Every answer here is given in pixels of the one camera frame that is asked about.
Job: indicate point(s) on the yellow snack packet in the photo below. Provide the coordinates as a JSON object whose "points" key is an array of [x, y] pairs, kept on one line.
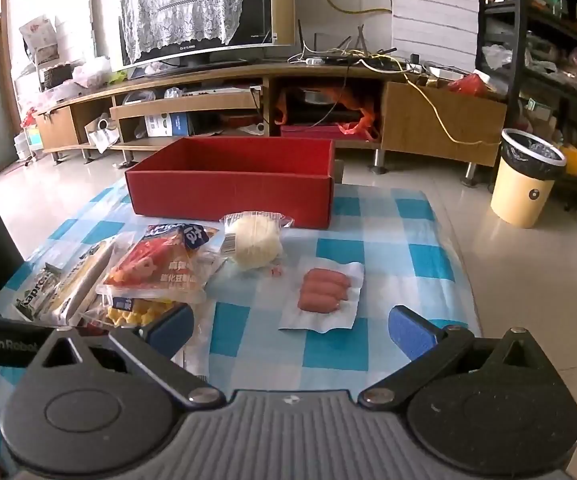
{"points": [[133, 312]]}

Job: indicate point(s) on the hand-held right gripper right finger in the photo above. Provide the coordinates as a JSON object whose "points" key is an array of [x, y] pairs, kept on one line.
{"points": [[411, 332]]}

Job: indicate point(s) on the blue white carton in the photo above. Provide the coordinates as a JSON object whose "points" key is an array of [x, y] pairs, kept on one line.
{"points": [[166, 125]]}

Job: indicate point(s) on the white lace cloth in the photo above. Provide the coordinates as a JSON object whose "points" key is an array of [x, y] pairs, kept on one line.
{"points": [[178, 10]]}

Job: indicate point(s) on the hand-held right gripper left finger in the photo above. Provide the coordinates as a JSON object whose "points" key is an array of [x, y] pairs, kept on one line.
{"points": [[168, 329]]}

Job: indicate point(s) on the blue white checkered tablecloth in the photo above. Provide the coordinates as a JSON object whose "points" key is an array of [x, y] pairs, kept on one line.
{"points": [[248, 320]]}

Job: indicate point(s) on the colourful small box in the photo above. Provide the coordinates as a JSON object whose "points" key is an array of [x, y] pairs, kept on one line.
{"points": [[33, 137]]}

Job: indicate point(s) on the flat screen television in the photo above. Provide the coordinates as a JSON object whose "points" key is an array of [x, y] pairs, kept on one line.
{"points": [[256, 0]]}

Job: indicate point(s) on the black router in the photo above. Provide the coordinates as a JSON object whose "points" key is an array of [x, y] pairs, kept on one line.
{"points": [[328, 57]]}

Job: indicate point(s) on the black storage shelf rack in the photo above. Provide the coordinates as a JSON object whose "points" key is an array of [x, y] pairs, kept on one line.
{"points": [[520, 35]]}

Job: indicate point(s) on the orange plastic bag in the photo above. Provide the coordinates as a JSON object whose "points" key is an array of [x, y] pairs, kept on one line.
{"points": [[358, 102]]}

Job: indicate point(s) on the sausages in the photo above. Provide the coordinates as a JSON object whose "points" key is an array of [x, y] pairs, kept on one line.
{"points": [[326, 290]]}

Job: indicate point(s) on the red snack packet blue top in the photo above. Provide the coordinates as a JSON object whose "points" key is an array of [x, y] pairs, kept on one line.
{"points": [[153, 270]]}

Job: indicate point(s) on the small red candy wrapper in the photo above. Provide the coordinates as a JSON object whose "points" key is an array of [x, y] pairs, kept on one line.
{"points": [[274, 271]]}

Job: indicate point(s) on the red plastic bag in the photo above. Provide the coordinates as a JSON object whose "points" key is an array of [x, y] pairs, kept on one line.
{"points": [[470, 85]]}

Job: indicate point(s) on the round bun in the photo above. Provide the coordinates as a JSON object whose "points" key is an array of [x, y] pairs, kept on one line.
{"points": [[253, 240]]}

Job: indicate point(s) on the white silver snack packet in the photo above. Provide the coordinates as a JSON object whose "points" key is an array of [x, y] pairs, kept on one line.
{"points": [[196, 360]]}

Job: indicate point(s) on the white power strip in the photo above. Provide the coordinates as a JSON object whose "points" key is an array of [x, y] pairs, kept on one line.
{"points": [[428, 70]]}

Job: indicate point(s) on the cream trash bin black liner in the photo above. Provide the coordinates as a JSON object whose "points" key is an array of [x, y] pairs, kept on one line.
{"points": [[518, 195]]}

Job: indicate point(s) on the white wafer packet green label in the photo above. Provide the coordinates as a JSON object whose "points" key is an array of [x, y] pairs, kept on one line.
{"points": [[68, 285]]}

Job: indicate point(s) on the red cardboard box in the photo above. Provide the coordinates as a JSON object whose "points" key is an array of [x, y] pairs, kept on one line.
{"points": [[228, 200]]}

